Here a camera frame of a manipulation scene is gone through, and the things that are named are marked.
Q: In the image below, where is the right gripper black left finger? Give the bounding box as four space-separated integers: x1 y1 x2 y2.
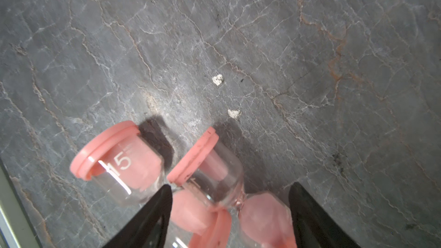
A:
103 184 173 248

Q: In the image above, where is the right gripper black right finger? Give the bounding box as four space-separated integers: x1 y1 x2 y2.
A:
288 182 360 248

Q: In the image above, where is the pink hourglass number 15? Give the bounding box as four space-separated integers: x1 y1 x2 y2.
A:
70 121 232 248

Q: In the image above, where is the pink hourglass pair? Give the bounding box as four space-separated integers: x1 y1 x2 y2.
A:
167 127 297 248

